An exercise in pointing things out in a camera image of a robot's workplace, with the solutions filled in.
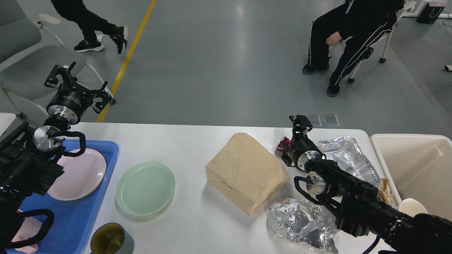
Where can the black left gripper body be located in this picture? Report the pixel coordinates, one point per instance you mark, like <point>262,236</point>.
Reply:
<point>70,102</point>

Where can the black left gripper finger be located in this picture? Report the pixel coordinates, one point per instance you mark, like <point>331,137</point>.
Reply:
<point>101,98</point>
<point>60,75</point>

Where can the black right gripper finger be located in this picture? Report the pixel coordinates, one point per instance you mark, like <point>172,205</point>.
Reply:
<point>301,126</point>

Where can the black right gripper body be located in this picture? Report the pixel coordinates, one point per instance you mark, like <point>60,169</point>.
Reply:
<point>301,152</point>

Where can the green plate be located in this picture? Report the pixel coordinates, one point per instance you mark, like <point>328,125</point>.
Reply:
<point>145,189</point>

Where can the teal mug yellow inside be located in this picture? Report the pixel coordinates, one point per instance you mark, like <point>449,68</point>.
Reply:
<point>111,238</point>

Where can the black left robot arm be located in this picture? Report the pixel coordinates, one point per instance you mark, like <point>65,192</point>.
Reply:
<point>29,156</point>

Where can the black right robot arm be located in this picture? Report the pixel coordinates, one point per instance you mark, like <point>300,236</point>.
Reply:
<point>355,203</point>

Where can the red snack wrapper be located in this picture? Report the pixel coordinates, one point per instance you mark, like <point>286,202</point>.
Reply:
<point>283,146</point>

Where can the grey office chair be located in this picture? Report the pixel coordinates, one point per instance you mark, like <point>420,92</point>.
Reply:
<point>25,78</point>

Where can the aluminium foil tray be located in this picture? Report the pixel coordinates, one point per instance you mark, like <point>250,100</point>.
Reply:
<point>350,158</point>

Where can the walking person in black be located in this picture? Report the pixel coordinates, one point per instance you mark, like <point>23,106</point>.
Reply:
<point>88,22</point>

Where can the brown paper bag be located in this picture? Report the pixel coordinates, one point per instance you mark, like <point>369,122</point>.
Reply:
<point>246,173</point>

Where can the pink plate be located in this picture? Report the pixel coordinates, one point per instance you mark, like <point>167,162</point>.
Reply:
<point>82,175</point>

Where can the crumpled aluminium foil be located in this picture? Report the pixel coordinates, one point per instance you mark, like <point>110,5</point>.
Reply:
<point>305,223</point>

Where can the crumpled brown paper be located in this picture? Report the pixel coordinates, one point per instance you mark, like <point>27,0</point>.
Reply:
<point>384,193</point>

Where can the blue plastic tray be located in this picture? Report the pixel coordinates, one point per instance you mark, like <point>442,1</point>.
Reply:
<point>74,220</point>

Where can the beige plastic bin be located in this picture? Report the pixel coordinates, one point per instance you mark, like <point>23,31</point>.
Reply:
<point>418,166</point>

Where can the seated person in black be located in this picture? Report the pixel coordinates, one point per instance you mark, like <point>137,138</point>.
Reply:
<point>359,23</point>

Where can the white paper cup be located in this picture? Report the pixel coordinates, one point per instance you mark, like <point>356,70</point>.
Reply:
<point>411,207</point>

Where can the pink mug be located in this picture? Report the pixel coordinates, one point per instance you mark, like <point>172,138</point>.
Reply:
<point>29,228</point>

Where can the white chair under person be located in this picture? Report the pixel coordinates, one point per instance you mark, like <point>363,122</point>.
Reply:
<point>408,6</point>

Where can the black box on floor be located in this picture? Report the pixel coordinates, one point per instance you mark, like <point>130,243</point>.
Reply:
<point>430,13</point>

